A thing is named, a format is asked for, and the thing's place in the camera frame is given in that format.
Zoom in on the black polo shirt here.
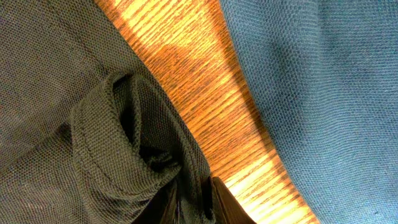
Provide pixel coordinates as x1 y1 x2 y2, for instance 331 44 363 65
1 1 216 223

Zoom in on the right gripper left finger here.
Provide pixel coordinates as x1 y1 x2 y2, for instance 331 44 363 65
132 182 178 224

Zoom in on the blue polo shirt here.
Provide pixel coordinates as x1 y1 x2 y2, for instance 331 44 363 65
221 0 397 223

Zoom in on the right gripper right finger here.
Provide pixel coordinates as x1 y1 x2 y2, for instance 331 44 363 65
211 177 256 224

